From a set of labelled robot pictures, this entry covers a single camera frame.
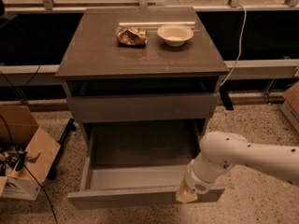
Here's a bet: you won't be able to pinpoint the white cable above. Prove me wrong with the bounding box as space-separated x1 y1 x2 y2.
219 3 248 88

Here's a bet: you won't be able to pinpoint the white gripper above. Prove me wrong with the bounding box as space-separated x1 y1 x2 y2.
176 164 214 203

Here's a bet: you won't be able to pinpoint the grey top drawer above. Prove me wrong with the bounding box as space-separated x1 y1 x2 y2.
67 93 218 123

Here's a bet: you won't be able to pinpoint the black cable on floor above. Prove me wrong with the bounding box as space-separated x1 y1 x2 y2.
0 114 60 224

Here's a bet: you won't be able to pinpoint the grey drawer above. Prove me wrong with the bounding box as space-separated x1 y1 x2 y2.
67 119 225 210
67 93 218 123

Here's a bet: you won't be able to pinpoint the cardboard box right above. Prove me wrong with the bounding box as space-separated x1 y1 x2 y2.
280 81 299 133

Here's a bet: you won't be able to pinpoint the white bowl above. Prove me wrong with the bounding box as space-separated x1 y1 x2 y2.
157 24 193 47

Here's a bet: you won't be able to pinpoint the open cardboard box left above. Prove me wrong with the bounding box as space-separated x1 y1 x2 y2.
0 105 60 201

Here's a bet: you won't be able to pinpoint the grey drawer cabinet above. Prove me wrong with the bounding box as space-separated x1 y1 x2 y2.
56 7 228 137

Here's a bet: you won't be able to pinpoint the crumpled chip bag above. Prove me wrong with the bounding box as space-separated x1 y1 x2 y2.
116 27 147 46

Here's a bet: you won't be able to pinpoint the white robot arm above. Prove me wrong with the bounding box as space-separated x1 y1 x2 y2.
176 132 299 203

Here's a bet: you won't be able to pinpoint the black stand leg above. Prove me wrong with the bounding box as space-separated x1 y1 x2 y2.
47 119 77 180

